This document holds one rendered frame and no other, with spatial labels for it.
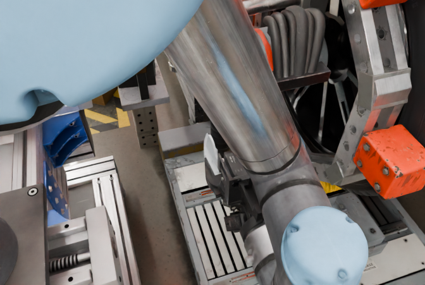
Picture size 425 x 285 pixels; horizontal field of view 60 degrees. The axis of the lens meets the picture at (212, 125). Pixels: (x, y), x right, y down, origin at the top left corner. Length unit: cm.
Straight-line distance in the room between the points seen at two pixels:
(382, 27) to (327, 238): 37
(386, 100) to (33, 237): 55
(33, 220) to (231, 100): 41
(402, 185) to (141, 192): 118
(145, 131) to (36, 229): 114
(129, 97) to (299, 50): 89
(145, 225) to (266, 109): 123
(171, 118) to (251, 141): 155
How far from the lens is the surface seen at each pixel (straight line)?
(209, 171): 60
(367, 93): 61
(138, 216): 156
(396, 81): 61
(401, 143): 65
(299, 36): 56
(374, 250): 141
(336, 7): 84
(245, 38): 30
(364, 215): 137
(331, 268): 35
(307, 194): 41
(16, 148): 88
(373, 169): 64
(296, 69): 56
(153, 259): 147
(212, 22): 27
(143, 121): 166
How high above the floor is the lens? 131
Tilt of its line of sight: 45 degrees down
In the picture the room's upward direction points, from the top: straight up
